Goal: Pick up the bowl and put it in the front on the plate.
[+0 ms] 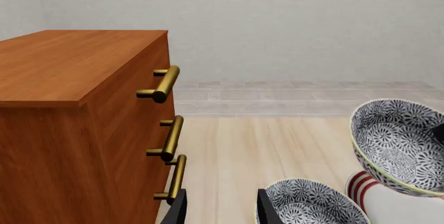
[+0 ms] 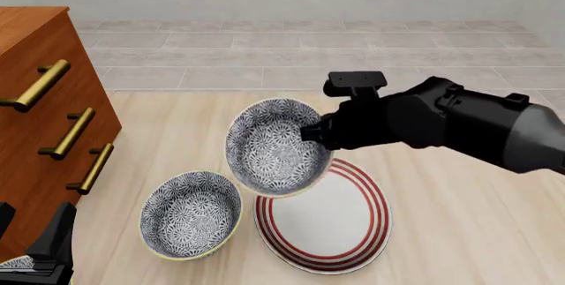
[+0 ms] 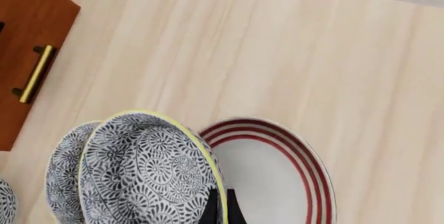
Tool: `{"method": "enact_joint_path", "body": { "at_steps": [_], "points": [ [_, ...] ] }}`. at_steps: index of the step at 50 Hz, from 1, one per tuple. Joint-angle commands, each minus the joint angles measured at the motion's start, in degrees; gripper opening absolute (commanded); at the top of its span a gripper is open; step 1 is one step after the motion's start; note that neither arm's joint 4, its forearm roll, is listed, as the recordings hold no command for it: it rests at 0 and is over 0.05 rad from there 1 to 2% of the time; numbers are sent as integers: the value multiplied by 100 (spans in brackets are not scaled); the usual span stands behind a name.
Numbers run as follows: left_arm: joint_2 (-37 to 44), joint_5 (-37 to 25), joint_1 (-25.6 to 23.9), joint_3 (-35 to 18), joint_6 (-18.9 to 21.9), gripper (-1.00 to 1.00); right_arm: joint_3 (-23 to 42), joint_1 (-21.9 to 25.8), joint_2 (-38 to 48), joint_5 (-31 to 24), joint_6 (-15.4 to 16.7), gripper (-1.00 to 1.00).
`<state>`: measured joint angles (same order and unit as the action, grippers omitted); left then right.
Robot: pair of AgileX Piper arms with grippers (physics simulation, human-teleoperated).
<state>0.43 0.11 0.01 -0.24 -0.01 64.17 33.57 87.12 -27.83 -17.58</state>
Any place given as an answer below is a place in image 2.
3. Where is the patterned black and white bowl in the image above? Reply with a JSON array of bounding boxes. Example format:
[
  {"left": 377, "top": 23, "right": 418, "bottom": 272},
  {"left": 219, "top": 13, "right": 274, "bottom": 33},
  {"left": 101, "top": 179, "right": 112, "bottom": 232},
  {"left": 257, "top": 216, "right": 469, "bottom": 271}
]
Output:
[
  {"left": 139, "top": 169, "right": 245, "bottom": 261},
  {"left": 224, "top": 97, "right": 334, "bottom": 200},
  {"left": 0, "top": 254, "right": 36, "bottom": 272}
]

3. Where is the long brass drawer handle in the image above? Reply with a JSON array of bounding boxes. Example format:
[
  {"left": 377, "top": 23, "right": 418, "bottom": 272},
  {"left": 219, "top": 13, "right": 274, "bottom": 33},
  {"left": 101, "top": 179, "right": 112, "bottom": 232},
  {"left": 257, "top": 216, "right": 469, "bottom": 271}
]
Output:
[{"left": 0, "top": 58, "right": 72, "bottom": 113}]

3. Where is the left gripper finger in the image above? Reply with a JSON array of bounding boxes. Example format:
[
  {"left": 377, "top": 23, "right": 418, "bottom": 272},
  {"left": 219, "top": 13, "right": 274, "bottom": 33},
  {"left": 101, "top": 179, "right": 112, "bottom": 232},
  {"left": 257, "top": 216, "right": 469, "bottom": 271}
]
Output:
[
  {"left": 25, "top": 200, "right": 78, "bottom": 266},
  {"left": 0, "top": 201, "right": 17, "bottom": 235}
]

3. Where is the wooden cabinet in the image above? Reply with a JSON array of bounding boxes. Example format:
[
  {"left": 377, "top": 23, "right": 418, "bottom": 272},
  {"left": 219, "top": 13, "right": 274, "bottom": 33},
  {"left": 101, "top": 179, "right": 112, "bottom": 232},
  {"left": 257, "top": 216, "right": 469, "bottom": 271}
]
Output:
[{"left": 0, "top": 6, "right": 124, "bottom": 260}]

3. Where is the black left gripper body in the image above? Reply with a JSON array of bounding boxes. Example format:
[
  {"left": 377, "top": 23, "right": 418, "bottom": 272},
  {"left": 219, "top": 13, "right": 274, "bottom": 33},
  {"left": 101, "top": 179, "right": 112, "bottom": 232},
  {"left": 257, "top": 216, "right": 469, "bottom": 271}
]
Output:
[{"left": 0, "top": 257, "right": 75, "bottom": 285}]

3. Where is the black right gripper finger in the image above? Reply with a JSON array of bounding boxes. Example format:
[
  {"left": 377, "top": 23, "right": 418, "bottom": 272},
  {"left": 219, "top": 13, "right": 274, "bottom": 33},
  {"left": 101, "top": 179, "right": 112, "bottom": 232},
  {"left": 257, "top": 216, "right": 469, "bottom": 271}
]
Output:
[{"left": 300, "top": 114, "right": 337, "bottom": 150}]

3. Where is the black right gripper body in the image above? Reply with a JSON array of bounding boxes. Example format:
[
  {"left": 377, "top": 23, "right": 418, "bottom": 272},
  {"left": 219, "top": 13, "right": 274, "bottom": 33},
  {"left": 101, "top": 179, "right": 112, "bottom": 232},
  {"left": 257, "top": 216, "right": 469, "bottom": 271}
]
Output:
[{"left": 330, "top": 97, "right": 399, "bottom": 152}]

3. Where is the short brass drawer handle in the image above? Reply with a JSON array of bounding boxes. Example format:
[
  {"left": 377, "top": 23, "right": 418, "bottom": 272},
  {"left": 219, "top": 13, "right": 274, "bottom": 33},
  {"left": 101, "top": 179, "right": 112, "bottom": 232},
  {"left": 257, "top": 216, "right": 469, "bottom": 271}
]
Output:
[{"left": 65, "top": 142, "right": 116, "bottom": 196}]

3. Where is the medium brass drawer handle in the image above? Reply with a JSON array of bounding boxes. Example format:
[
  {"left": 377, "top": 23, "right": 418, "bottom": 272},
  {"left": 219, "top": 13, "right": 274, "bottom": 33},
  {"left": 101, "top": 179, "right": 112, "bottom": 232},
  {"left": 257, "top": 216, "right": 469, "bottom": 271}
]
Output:
[{"left": 37, "top": 107, "right": 97, "bottom": 161}]

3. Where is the white plate with red rings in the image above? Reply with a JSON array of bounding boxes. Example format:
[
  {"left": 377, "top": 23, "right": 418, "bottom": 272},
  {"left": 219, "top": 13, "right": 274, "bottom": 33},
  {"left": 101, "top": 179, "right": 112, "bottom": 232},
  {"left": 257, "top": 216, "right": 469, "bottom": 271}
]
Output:
[{"left": 252, "top": 158, "right": 394, "bottom": 273}]

